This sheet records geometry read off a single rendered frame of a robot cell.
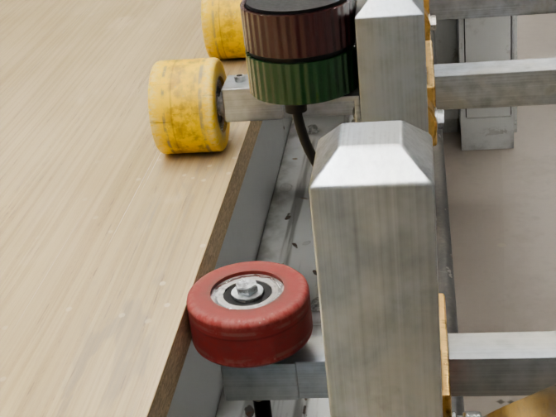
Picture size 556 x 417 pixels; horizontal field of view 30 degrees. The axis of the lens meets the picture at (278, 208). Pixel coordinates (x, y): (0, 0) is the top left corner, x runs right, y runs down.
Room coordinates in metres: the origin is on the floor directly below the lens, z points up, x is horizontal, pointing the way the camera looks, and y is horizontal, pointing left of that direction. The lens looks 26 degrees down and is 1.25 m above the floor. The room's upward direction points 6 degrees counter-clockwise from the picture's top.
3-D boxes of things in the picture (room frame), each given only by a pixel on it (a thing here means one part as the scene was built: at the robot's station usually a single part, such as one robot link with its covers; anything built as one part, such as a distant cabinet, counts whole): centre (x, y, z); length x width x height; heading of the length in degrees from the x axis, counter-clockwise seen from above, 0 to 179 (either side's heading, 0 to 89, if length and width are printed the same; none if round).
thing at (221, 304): (0.58, 0.03, 0.85); 0.08 x 0.08 x 0.11
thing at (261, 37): (0.53, -0.02, 1.10); 0.06 x 0.06 x 0.02
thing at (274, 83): (0.53, -0.02, 1.07); 0.06 x 0.06 x 0.02
